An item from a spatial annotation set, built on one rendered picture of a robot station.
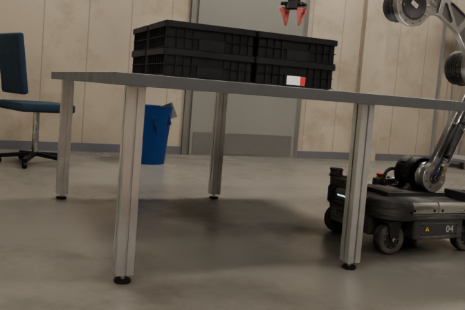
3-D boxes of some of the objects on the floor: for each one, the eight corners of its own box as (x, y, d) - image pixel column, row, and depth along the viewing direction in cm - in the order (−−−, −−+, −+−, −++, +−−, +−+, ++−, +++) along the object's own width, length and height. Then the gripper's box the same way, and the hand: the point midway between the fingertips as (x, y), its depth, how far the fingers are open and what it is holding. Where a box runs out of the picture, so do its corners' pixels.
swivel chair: (65, 160, 488) (72, 41, 481) (74, 169, 439) (81, 37, 432) (-10, 158, 466) (-4, 33, 459) (-9, 168, 417) (-2, 28, 410)
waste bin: (166, 159, 546) (170, 101, 543) (180, 166, 508) (185, 103, 504) (116, 158, 527) (120, 97, 523) (128, 165, 489) (132, 99, 485)
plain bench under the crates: (290, 196, 400) (299, 92, 395) (475, 266, 255) (493, 104, 250) (44, 196, 335) (51, 71, 330) (103, 291, 189) (117, 71, 184)
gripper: (309, -9, 262) (306, 26, 263) (287, -8, 267) (284, 26, 268) (303, -12, 256) (299, 24, 257) (280, -12, 262) (277, 24, 263)
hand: (292, 23), depth 263 cm, fingers open, 6 cm apart
